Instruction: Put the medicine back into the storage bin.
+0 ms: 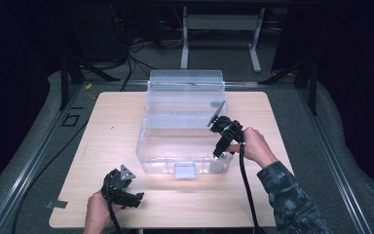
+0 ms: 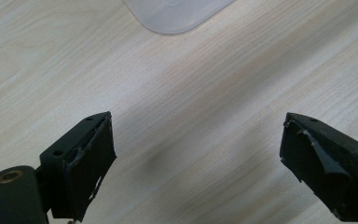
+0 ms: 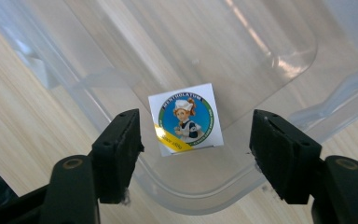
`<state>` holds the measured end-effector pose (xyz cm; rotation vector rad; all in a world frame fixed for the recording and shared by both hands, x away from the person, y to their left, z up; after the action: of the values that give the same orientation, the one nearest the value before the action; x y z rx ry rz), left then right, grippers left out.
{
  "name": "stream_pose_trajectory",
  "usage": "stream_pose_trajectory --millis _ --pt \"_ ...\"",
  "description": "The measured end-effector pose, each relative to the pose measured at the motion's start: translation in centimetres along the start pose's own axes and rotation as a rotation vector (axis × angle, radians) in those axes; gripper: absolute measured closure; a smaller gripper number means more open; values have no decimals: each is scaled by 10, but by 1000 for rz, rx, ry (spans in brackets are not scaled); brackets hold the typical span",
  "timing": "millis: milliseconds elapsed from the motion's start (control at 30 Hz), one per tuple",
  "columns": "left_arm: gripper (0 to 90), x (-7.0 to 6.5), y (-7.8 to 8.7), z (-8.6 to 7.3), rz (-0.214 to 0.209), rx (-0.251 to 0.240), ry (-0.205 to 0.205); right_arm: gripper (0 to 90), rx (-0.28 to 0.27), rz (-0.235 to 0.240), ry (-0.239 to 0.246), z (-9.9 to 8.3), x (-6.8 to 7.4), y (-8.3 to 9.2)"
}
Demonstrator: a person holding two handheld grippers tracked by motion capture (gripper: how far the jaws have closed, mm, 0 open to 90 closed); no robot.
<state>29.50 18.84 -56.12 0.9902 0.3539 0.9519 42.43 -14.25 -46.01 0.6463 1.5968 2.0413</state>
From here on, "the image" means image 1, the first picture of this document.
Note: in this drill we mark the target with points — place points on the grey tape strip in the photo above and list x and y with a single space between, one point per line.
56 204

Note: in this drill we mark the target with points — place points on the black metal stand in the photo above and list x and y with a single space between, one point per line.
305 78
74 74

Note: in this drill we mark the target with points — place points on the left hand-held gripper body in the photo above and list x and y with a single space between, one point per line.
117 185

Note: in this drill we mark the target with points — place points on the clear plastic storage box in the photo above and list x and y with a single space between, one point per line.
181 139

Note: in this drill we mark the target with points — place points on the aluminium floor rail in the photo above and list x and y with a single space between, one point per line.
259 84
22 175
337 169

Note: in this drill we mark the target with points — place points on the small yellow tag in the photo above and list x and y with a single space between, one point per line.
88 86

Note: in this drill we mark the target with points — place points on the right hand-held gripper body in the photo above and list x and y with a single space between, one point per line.
228 127

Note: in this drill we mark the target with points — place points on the person's right hand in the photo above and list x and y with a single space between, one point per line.
256 146

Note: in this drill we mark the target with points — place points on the person's left hand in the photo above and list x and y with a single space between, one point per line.
99 211

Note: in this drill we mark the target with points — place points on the white metal stand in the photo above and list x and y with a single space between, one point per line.
220 22

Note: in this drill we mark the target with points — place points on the black square tape frame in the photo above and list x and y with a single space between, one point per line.
63 121

